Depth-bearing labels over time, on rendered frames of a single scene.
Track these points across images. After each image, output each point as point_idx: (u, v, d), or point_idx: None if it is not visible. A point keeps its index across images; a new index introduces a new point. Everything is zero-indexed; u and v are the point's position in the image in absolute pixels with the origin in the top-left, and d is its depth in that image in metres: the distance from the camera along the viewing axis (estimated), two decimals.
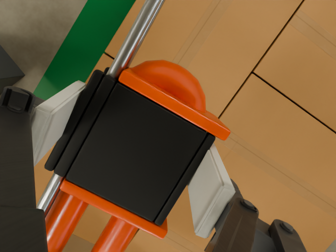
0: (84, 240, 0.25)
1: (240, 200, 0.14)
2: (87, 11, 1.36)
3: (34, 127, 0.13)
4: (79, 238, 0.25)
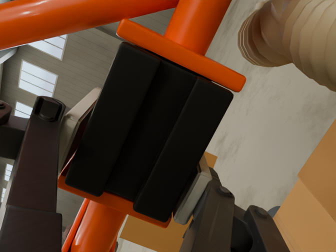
0: None
1: (216, 186, 0.14)
2: None
3: (62, 134, 0.13)
4: None
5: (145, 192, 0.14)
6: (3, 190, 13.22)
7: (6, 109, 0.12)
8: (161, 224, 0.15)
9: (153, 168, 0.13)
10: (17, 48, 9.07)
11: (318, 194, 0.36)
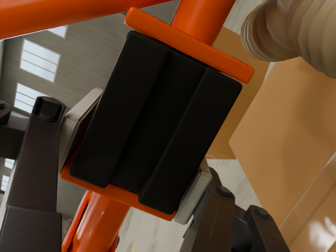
0: None
1: (217, 186, 0.14)
2: None
3: (62, 135, 0.13)
4: None
5: (151, 184, 0.13)
6: (3, 177, 12.98)
7: (6, 109, 0.12)
8: (166, 217, 0.15)
9: (160, 160, 0.13)
10: None
11: (240, 156, 0.34)
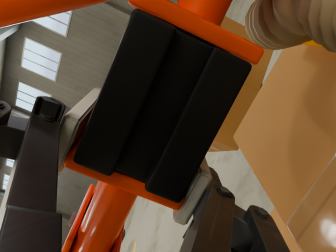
0: None
1: (217, 186, 0.14)
2: None
3: (62, 135, 0.13)
4: None
5: (158, 170, 0.13)
6: (4, 176, 12.99)
7: (6, 109, 0.12)
8: (173, 206, 0.15)
9: (167, 145, 0.13)
10: (20, 24, 8.83)
11: (246, 150, 0.34)
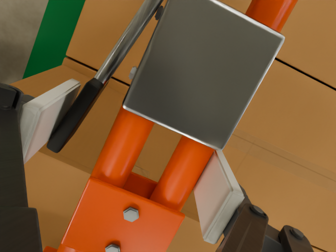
0: None
1: (250, 206, 0.14)
2: (55, 1, 1.14)
3: (22, 125, 0.13)
4: None
5: None
6: None
7: None
8: (50, 248, 0.24)
9: None
10: None
11: None
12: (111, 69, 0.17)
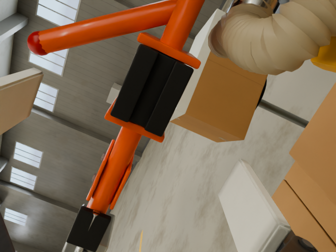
0: None
1: (299, 238, 0.13)
2: None
3: None
4: None
5: (151, 119, 0.27)
6: (12, 169, 13.25)
7: None
8: (159, 141, 0.29)
9: (155, 107, 0.27)
10: (27, 20, 8.98)
11: (303, 164, 0.51)
12: (75, 249, 0.33)
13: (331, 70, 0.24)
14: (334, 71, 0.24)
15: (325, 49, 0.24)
